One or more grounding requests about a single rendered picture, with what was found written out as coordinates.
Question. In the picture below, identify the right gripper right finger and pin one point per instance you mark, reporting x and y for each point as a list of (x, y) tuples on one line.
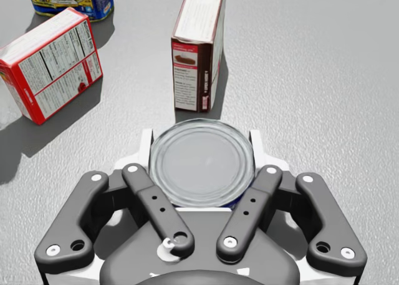
[(246, 210)]

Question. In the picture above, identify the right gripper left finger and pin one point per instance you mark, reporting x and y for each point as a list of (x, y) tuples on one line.
[(162, 208)]

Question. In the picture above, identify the brown and red carton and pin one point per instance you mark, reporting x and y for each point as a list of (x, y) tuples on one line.
[(194, 57)]

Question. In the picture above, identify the red and white carton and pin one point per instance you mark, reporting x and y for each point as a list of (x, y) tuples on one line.
[(53, 66)]

